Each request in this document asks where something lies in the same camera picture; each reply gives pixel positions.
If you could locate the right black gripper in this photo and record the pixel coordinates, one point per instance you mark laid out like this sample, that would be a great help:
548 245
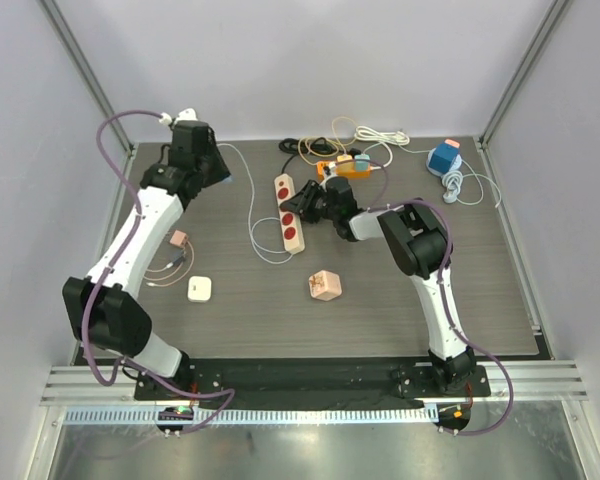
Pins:
311 201

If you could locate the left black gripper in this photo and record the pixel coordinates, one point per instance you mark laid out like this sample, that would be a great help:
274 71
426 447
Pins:
219 171

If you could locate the beige red power strip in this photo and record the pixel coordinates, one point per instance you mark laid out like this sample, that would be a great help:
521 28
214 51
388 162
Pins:
291 229

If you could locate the orange power strip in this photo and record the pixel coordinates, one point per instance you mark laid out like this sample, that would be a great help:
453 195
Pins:
347 173

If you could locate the yellow charger plug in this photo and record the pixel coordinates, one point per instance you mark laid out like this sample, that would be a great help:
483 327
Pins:
344 161

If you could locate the teal charger plug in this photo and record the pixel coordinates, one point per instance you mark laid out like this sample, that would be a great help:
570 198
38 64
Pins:
361 163

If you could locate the pink charger plug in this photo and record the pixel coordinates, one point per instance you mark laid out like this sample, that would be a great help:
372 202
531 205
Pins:
179 239

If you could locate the pink cube socket adapter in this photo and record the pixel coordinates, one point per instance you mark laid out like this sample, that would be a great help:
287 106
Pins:
325 285

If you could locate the white charger plug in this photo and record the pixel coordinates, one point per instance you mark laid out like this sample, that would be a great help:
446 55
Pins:
199 289

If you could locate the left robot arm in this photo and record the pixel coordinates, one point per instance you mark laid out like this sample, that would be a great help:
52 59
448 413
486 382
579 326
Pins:
102 306

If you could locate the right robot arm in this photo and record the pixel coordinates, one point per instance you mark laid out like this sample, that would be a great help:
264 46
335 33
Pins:
420 246

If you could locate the blue cube socket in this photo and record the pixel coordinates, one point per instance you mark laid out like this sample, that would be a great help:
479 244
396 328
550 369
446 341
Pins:
442 160

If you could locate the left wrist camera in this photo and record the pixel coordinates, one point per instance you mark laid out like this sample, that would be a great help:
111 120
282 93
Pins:
188 114

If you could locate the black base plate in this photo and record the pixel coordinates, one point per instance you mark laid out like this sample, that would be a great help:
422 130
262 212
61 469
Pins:
365 384

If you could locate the left aluminium frame post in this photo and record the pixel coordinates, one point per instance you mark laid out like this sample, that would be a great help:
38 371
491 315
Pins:
63 31

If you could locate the aluminium frame post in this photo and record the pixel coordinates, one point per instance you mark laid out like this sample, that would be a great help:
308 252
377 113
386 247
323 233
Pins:
63 31
550 21

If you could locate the white slotted cable duct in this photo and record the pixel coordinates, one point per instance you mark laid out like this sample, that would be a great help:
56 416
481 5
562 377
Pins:
184 416

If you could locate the aluminium frame rail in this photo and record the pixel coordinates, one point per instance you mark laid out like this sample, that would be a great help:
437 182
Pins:
531 380

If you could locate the right aluminium frame post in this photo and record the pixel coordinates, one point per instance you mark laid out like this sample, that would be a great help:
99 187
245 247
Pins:
550 21

